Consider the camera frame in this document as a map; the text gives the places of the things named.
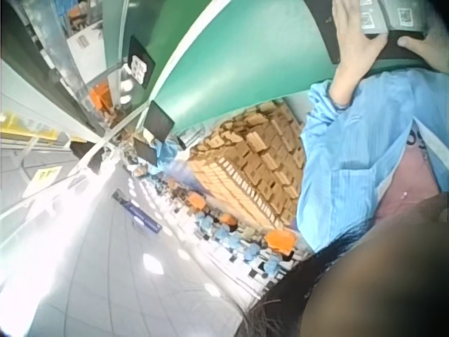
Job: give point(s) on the stack of cardboard boxes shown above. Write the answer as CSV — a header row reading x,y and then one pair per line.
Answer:
x,y
256,165

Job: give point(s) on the black tablet with white labels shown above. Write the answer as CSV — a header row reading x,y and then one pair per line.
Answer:
x,y
140,59

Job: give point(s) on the black tray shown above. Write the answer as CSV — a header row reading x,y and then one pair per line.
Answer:
x,y
396,52

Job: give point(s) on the person's right hand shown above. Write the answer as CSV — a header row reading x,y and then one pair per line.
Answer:
x,y
435,49

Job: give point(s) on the orange crate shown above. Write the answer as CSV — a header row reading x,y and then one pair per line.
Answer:
x,y
78,15
100,96

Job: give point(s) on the yellow sign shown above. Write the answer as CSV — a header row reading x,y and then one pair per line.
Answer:
x,y
47,179

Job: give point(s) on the yellow rail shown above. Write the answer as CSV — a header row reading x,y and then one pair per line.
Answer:
x,y
28,128

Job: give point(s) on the grey labelled packet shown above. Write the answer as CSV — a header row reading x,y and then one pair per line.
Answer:
x,y
372,17
405,15

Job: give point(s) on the black monitor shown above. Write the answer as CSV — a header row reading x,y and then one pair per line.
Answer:
x,y
159,119
144,151

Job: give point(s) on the person's left hand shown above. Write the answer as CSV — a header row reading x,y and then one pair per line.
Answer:
x,y
352,49

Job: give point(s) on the white board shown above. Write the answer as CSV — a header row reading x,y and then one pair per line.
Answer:
x,y
86,51

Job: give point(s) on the blue hanging sign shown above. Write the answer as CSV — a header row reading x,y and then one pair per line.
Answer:
x,y
140,214

